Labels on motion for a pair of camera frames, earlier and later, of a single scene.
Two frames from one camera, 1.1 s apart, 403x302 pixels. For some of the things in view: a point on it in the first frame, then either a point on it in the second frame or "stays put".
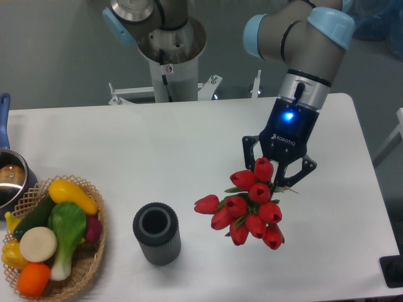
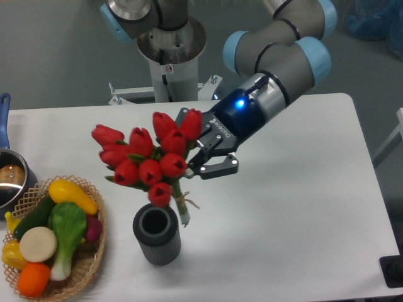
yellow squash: (63, 191) stays put
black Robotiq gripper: (284, 138) to (233, 117)
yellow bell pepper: (11, 255) stays put
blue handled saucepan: (18, 178) stays put
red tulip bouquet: (247, 208) to (150, 162)
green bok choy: (68, 219) stays put
